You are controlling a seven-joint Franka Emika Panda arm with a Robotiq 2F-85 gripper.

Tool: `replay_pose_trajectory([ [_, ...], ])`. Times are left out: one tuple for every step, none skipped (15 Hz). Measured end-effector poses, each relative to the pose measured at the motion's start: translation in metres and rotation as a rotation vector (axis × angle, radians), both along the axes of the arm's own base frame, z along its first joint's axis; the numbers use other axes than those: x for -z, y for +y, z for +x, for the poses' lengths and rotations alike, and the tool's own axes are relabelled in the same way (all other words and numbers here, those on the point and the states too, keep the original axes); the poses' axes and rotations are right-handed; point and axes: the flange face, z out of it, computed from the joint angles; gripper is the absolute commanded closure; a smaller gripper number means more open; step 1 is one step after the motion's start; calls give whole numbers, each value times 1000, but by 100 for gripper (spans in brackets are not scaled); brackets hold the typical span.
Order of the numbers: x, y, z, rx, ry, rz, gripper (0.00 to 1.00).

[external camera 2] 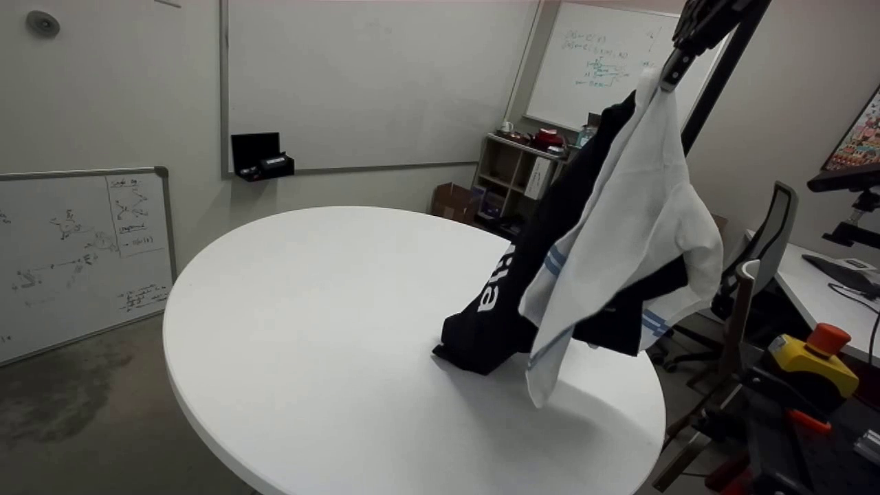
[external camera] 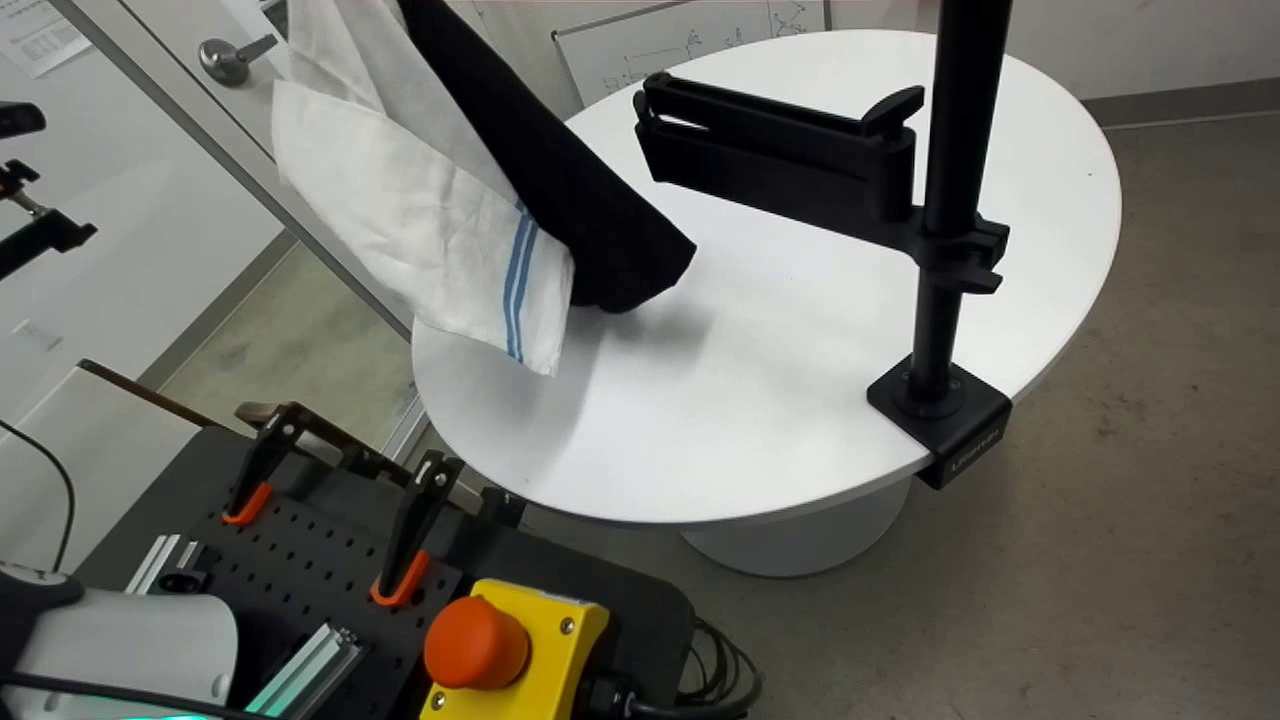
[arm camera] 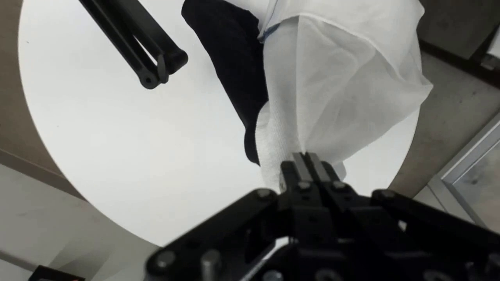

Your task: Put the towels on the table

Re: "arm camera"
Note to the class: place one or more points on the black clamp pole stand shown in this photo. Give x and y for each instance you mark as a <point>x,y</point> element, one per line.
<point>134,36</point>

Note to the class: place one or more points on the dark navy towel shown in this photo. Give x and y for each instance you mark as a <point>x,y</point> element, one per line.
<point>234,67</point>

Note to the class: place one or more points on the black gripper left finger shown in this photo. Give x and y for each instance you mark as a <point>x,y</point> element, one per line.
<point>259,223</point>

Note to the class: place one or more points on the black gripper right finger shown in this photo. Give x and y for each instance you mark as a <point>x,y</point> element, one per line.
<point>375,212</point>

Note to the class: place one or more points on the glass wall metal frame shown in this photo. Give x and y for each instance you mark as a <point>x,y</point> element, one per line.
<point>468,172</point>

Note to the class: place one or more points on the white towel blue stripe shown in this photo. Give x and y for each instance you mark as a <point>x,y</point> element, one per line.
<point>343,87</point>

